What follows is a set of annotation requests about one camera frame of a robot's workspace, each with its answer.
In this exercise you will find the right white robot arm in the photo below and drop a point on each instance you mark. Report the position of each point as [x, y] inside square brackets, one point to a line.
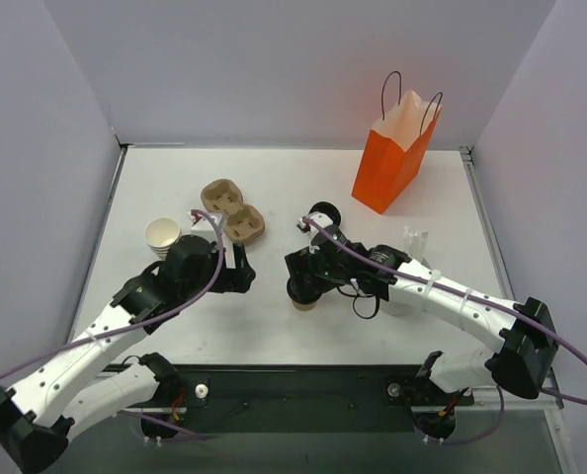
[449, 301]

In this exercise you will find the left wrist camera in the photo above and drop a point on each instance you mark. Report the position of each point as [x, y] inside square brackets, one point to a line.
[203, 228]

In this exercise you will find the stack of paper cups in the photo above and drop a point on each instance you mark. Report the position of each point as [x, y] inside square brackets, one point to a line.
[160, 234]

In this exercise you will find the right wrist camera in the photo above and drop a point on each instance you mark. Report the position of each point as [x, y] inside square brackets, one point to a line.
[311, 222]

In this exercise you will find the black cup lid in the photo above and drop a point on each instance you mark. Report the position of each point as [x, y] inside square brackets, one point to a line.
[302, 294]

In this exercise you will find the stack of black lids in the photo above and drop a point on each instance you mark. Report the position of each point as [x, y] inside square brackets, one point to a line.
[329, 210]

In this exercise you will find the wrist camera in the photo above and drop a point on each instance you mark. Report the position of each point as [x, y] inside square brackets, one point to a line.
[203, 228]
[311, 222]

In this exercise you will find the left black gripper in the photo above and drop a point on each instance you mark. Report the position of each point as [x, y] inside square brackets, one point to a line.
[239, 273]

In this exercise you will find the white wrapped straws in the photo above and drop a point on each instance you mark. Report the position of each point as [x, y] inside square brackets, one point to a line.
[414, 243]

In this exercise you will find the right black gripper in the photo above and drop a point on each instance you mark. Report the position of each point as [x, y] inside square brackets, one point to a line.
[299, 270]

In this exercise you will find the orange paper bag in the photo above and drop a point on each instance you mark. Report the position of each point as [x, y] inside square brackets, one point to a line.
[395, 147]

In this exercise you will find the single brown paper cup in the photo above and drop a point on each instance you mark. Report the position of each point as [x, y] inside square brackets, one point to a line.
[304, 306]

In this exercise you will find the brown pulp cup carrier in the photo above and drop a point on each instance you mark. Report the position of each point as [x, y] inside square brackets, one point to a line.
[243, 222]

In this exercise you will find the white straw holder cup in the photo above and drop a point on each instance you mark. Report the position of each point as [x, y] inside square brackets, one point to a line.
[402, 308]

